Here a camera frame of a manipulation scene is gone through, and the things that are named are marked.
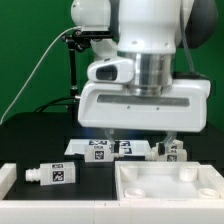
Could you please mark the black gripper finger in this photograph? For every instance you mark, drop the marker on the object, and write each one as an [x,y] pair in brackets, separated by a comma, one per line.
[109,135]
[171,135]

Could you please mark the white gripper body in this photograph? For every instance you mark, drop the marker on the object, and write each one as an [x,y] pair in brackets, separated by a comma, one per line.
[182,107]

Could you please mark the white square table top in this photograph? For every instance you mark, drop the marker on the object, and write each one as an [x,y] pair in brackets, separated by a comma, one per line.
[167,180]

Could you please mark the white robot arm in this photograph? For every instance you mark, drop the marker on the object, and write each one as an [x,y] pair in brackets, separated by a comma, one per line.
[131,84]

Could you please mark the white marker sheet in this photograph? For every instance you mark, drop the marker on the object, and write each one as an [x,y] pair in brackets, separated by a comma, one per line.
[126,147]

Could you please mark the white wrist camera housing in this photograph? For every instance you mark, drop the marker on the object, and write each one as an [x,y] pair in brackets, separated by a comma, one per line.
[111,70]

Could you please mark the white U-shaped obstacle wall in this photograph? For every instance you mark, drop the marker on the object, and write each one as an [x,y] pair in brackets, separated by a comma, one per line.
[126,211]

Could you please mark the black camera stand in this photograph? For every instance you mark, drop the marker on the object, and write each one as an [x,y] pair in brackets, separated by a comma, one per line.
[74,44]

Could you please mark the grey camera on stand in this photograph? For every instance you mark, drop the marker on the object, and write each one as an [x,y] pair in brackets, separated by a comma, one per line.
[97,34]

